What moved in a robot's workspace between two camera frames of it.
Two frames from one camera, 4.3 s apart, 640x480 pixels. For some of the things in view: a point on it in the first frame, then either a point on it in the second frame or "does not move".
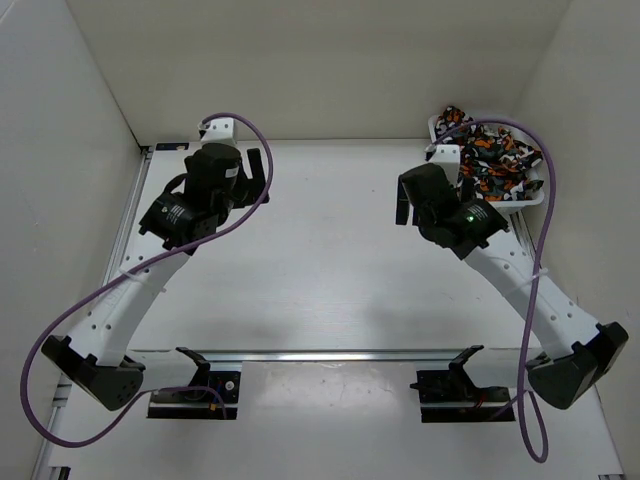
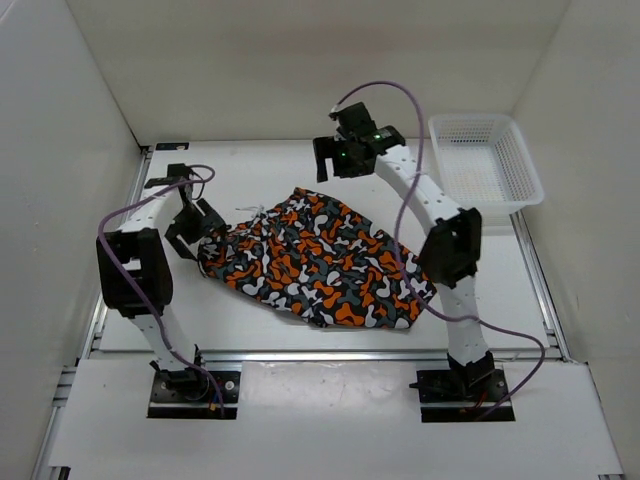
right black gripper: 403,205 to 328,148
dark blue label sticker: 163,146 does not move
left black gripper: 251,188 to 211,223
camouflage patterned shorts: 493,163 to 309,256
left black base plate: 209,395 does not move
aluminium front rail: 332,357 does not move
